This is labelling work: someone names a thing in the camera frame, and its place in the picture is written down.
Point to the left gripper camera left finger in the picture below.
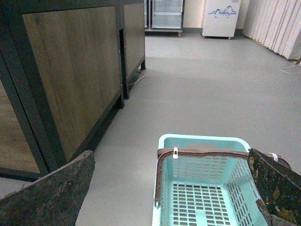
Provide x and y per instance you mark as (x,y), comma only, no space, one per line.
(53,200)

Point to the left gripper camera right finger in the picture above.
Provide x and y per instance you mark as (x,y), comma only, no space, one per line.
(279,188)

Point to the light blue plastic basket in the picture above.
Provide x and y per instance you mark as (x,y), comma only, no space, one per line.
(230,202)

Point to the brown basket handle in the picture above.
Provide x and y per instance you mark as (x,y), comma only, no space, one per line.
(213,174)

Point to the white zip tie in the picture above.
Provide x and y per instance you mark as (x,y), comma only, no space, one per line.
(175,153)

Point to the dark wooden display stand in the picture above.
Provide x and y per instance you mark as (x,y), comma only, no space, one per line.
(64,64)

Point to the white chest freezer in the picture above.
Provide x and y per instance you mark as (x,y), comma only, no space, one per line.
(220,18)

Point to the glass door refrigerator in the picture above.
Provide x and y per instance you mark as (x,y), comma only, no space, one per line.
(164,17)

